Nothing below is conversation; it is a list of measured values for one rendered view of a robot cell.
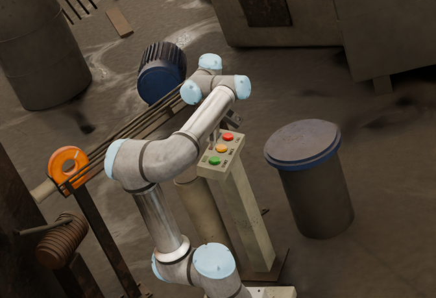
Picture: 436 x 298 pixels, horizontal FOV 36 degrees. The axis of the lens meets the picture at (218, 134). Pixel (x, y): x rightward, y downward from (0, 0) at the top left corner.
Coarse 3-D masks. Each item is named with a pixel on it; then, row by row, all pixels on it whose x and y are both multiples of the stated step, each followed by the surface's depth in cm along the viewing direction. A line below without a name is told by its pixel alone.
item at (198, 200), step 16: (176, 176) 260; (192, 176) 257; (192, 192) 256; (208, 192) 261; (192, 208) 260; (208, 208) 262; (192, 224) 268; (208, 224) 264; (208, 240) 268; (224, 240) 271
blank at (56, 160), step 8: (56, 152) 251; (64, 152) 251; (72, 152) 253; (80, 152) 255; (56, 160) 250; (64, 160) 252; (80, 160) 256; (48, 168) 252; (56, 168) 251; (56, 176) 252; (64, 176) 254; (72, 184) 257
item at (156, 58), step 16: (160, 48) 435; (176, 48) 443; (144, 64) 422; (160, 64) 412; (176, 64) 421; (144, 80) 413; (160, 80) 413; (176, 80) 413; (144, 96) 419; (160, 96) 418
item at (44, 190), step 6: (48, 180) 251; (42, 186) 251; (48, 186) 251; (54, 186) 251; (30, 192) 250; (36, 192) 250; (42, 192) 250; (48, 192) 251; (36, 198) 249; (42, 198) 250
